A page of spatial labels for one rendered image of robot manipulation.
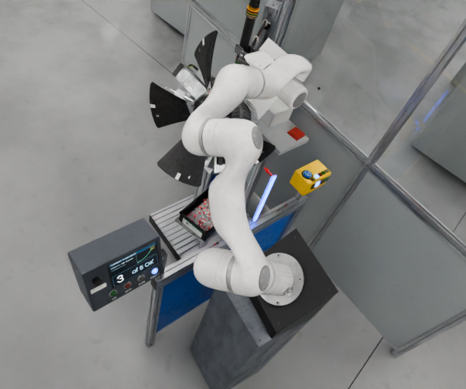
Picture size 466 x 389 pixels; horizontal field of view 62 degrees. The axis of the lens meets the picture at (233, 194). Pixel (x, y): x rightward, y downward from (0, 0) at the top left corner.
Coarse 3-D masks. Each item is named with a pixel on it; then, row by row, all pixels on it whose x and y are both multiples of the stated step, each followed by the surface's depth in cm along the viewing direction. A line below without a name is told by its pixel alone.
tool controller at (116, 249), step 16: (144, 224) 128; (96, 240) 122; (112, 240) 122; (128, 240) 123; (144, 240) 123; (80, 256) 117; (96, 256) 117; (112, 256) 117; (128, 256) 120; (144, 256) 125; (160, 256) 130; (80, 272) 112; (96, 272) 115; (112, 272) 119; (128, 272) 124; (144, 272) 130; (160, 272) 135; (80, 288) 126; (96, 288) 118; (112, 288) 123; (128, 288) 128; (96, 304) 122
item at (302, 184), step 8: (304, 168) 184; (312, 168) 185; (320, 168) 186; (296, 176) 183; (304, 176) 180; (312, 176) 182; (296, 184) 185; (304, 184) 181; (320, 184) 189; (304, 192) 183
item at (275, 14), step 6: (270, 0) 193; (276, 0) 194; (270, 6) 189; (276, 6) 191; (264, 12) 192; (270, 12) 191; (276, 12) 190; (264, 18) 194; (270, 18) 193; (276, 18) 194
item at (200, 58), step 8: (216, 32) 174; (208, 40) 178; (200, 48) 186; (208, 48) 177; (200, 56) 186; (208, 56) 177; (200, 64) 188; (208, 64) 177; (208, 72) 177; (208, 80) 177
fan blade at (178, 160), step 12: (180, 144) 179; (168, 156) 180; (180, 156) 180; (192, 156) 180; (204, 156) 182; (168, 168) 181; (180, 168) 181; (192, 168) 182; (180, 180) 182; (192, 180) 182
